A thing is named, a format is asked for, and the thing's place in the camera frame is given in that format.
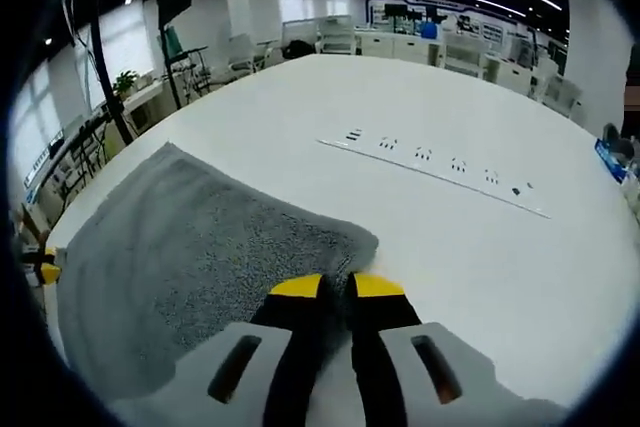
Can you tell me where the white tabletop socket strip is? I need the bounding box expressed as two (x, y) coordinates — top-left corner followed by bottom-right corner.
(315, 129), (552, 221)

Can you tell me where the teal panel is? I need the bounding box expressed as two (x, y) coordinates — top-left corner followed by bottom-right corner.
(162, 26), (184, 59)

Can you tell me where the black pole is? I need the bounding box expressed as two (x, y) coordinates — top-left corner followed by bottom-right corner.
(88, 0), (135, 144)

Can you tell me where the grey towel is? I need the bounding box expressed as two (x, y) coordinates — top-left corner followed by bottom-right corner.
(53, 141), (381, 398)

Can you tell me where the group of white office chairs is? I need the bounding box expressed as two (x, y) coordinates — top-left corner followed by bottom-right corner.
(227, 14), (586, 121)

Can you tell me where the black monitor on stand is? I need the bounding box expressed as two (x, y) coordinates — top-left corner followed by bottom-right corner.
(156, 0), (195, 112)

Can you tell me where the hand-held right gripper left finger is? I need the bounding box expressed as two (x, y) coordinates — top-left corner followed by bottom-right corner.
(112, 272), (347, 427)

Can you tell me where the small potted plant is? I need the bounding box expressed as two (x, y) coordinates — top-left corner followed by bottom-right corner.
(113, 69), (140, 97)

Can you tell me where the black bag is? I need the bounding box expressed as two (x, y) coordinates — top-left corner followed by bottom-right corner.
(283, 39), (315, 60)

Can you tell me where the blue box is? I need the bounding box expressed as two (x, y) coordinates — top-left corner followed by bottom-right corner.
(594, 136), (633, 185)

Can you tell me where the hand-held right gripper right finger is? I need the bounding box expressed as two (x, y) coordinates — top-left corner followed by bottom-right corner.
(345, 271), (569, 427)

